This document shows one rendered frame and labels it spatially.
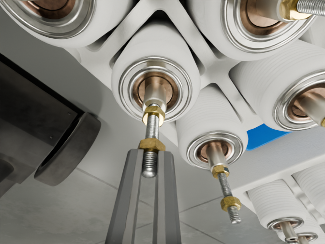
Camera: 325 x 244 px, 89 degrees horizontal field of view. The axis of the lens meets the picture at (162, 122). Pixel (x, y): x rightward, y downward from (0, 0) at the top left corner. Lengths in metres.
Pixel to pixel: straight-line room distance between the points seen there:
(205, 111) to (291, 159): 0.29
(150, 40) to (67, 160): 0.32
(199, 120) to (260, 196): 0.32
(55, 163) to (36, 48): 0.27
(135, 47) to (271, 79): 0.14
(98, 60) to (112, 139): 0.38
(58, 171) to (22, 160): 0.07
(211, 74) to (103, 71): 0.15
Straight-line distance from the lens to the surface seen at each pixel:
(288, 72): 0.21
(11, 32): 0.53
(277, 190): 0.50
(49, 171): 0.43
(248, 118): 0.32
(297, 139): 0.50
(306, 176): 0.50
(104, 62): 0.25
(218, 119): 0.22
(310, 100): 0.23
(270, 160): 0.49
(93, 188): 0.87
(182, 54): 0.17
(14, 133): 0.40
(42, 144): 0.40
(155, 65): 0.16
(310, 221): 0.61
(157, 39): 0.17
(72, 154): 0.41
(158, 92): 0.15
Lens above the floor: 0.40
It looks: 52 degrees down
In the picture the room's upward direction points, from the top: 179 degrees counter-clockwise
